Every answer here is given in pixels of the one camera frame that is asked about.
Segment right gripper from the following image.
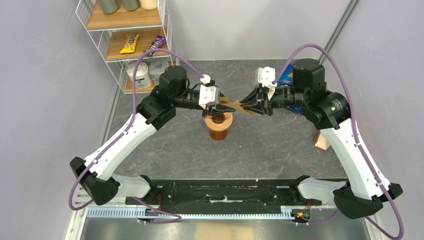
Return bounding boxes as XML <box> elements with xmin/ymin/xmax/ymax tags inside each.
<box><xmin>239</xmin><ymin>84</ymin><xmax>309</xmax><ymax>116</ymax></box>

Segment brown paper coffee filter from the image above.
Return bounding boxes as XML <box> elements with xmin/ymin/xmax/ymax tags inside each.
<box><xmin>219</xmin><ymin>96</ymin><xmax>255</xmax><ymax>116</ymax></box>

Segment wooden dripper ring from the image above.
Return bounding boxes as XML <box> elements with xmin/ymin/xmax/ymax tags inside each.
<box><xmin>203</xmin><ymin>110</ymin><xmax>234</xmax><ymax>131</ymax></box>

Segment amber glass carafe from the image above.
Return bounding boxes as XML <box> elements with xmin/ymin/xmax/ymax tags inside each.
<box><xmin>209</xmin><ymin>129</ymin><xmax>229</xmax><ymax>141</ymax></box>

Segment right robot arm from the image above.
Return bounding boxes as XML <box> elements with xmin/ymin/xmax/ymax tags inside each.
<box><xmin>241</xmin><ymin>58</ymin><xmax>403</xmax><ymax>219</ymax></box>

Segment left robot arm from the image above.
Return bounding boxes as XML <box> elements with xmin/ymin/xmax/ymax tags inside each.
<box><xmin>70</xmin><ymin>65</ymin><xmax>235</xmax><ymax>206</ymax></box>

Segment wooden filter holder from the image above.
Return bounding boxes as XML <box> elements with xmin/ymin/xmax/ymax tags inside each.
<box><xmin>314</xmin><ymin>131</ymin><xmax>331</xmax><ymax>151</ymax></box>

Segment blue Doritos chip bag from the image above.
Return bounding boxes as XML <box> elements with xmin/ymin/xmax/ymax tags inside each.
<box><xmin>277</xmin><ymin>63</ymin><xmax>304</xmax><ymax>115</ymax></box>

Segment grey paper roll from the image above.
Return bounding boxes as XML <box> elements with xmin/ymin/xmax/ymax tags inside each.
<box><xmin>148</xmin><ymin>59</ymin><xmax>170</xmax><ymax>80</ymax></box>

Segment white paper roll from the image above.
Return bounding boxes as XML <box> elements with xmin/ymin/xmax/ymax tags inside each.
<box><xmin>126</xmin><ymin>62</ymin><xmax>153</xmax><ymax>89</ymax></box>

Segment purple candy bar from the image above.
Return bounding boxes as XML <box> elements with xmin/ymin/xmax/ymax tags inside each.
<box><xmin>144</xmin><ymin>35</ymin><xmax>167</xmax><ymax>52</ymax></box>

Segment yellow M&M's bag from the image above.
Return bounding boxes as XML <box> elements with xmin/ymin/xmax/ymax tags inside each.
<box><xmin>119</xmin><ymin>33</ymin><xmax>140</xmax><ymax>54</ymax></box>

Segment cream jar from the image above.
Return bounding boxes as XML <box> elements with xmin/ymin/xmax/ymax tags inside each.
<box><xmin>139</xmin><ymin>0</ymin><xmax>159</xmax><ymax>11</ymax></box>

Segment green jar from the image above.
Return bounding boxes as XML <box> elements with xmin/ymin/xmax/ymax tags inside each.
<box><xmin>96</xmin><ymin>0</ymin><xmax>120</xmax><ymax>15</ymax></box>
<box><xmin>122</xmin><ymin>0</ymin><xmax>140</xmax><ymax>12</ymax></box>

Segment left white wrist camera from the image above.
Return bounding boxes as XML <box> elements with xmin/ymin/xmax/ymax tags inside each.
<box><xmin>198</xmin><ymin>74</ymin><xmax>221</xmax><ymax>110</ymax></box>

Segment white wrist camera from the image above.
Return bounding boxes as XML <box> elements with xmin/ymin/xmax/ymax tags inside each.
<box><xmin>255</xmin><ymin>66</ymin><xmax>277</xmax><ymax>100</ymax></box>
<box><xmin>198</xmin><ymin>74</ymin><xmax>221</xmax><ymax>110</ymax></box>

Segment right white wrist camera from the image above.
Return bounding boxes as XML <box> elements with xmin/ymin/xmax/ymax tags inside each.
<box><xmin>255</xmin><ymin>66</ymin><xmax>277</xmax><ymax>100</ymax></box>

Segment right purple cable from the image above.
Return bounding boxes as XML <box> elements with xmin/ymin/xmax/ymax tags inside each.
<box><xmin>271</xmin><ymin>43</ymin><xmax>405</xmax><ymax>240</ymax></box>

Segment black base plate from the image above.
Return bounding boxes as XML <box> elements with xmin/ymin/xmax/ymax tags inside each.
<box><xmin>141</xmin><ymin>179</ymin><xmax>321</xmax><ymax>215</ymax></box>

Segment white wire shelf rack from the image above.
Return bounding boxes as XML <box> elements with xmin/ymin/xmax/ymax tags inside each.
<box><xmin>75</xmin><ymin>0</ymin><xmax>174</xmax><ymax>94</ymax></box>

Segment aluminium rail frame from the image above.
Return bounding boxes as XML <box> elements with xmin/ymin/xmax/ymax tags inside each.
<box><xmin>66</xmin><ymin>187</ymin><xmax>383</xmax><ymax>240</ymax></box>

